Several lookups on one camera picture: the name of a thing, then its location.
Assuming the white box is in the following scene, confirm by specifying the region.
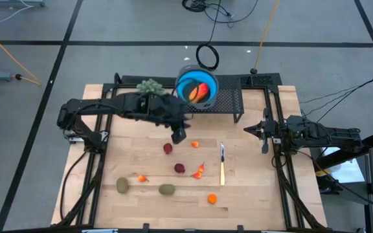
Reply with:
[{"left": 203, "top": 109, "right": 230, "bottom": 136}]
[{"left": 319, "top": 144, "right": 366, "bottom": 184}]

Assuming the black beam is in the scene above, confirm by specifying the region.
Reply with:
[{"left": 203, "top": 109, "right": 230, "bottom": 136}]
[{"left": 314, "top": 131, "right": 373, "bottom": 170}]

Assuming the black hanging cable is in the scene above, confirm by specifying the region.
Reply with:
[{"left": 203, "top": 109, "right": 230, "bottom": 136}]
[{"left": 195, "top": 0, "right": 223, "bottom": 72}]

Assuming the blue collapsible bowl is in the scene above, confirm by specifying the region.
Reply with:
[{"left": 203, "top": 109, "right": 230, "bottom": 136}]
[{"left": 175, "top": 64, "right": 220, "bottom": 110}]

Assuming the orange-red mango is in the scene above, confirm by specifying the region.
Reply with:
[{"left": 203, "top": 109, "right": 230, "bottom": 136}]
[{"left": 188, "top": 82, "right": 210, "bottom": 104}]

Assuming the black metal table frame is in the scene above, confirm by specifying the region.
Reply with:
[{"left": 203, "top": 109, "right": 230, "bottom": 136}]
[{"left": 51, "top": 72, "right": 329, "bottom": 233}]

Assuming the black mesh metal shelf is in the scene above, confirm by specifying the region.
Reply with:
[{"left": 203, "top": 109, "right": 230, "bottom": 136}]
[{"left": 186, "top": 76, "right": 245, "bottom": 124}]

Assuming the brown-green kiwi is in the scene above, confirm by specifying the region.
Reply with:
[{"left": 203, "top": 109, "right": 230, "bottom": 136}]
[
  {"left": 158, "top": 183, "right": 176, "bottom": 196},
  {"left": 116, "top": 177, "right": 130, "bottom": 194}
]

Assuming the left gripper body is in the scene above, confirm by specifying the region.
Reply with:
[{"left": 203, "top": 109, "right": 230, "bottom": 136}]
[{"left": 137, "top": 93, "right": 188, "bottom": 146}]

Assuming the pale yellow banana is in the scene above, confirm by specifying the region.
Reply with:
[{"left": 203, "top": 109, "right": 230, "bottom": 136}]
[{"left": 219, "top": 141, "right": 226, "bottom": 186}]

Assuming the yellow hanging cable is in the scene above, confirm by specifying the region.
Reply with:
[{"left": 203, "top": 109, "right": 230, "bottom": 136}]
[{"left": 249, "top": 0, "right": 280, "bottom": 75}]

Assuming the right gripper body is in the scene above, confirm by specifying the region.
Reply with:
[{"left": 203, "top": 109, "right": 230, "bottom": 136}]
[{"left": 259, "top": 107, "right": 287, "bottom": 155}]

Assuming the black cable bundle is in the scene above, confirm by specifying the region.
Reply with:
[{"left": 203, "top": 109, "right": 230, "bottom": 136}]
[{"left": 181, "top": 0, "right": 260, "bottom": 28}]

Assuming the green potted plant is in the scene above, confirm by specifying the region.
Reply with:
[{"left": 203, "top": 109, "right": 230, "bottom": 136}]
[{"left": 135, "top": 78, "right": 170, "bottom": 96}]

